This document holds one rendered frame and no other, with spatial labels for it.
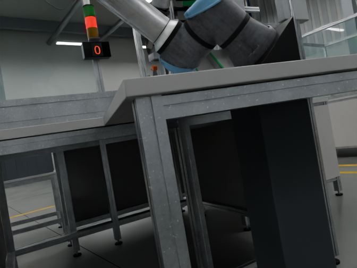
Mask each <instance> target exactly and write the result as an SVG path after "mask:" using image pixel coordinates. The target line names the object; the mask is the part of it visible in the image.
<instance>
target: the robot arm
mask: <svg viewBox="0 0 357 268"><path fill-rule="evenodd" d="M96 1H98V2H99V3H100V4H101V5H103V6H104V7H105V8H107V9H108V10H110V11H111V12H112V13H114V14H115V15H116V16H118V17H119V18H120V19H122V20H123V21H124V22H126V23H127V24H128V25H130V26H131V27H132V28H133V29H135V30H136V31H137V32H139V33H140V34H142V35H143V36H144V40H145V44H146V50H147V53H148V54H149V53H150V49H153V44H154V46H155V51H156V52H157V53H158V54H159V61H160V63H161V64H163V66H164V67H165V68H166V69H167V70H168V71H170V72H172V73H185V72H193V71H194V70H195V69H196V68H198V66H199V65H200V63H201V62H202V61H203V60H204V59H205V58H206V56H207V55H208V54H209V53H210V52H211V51H212V50H213V49H214V47H215V46H216V45H218V46H220V47H221V48H222V49H223V50H224V51H225V52H226V54H227V55H228V57H229V59H230V60H231V62H232V63H233V65H234V67H238V66H248V65H254V64H255V62H256V61H258V60H259V59H260V58H261V57H262V56H263V55H264V53H265V52H266V51H267V49H268V48H269V47H270V46H271V44H272V43H273V41H274V39H275V38H276V35H277V31H276V30H275V29H274V28H273V27H271V26H268V25H266V24H264V23H262V22H260V21H258V20H255V19H253V18H252V17H250V16H249V15H248V14H247V13H246V12H245V11H244V10H243V9H242V8H241V7H239V6H238V5H237V4H236V3H235V2H234V1H233V0H196V1H195V2H194V3H193V4H192V6H191V7H190V8H189V9H188V10H187V11H186V12H185V13H184V16H185V18H186V20H185V21H184V23H183V22H181V21H180V20H179V19H174V20H171V19H169V18H168V17H167V16H168V15H169V13H170V11H169V7H170V3H171V0H152V5H151V4H150V3H149V2H147V1H146V0H96Z"/></svg>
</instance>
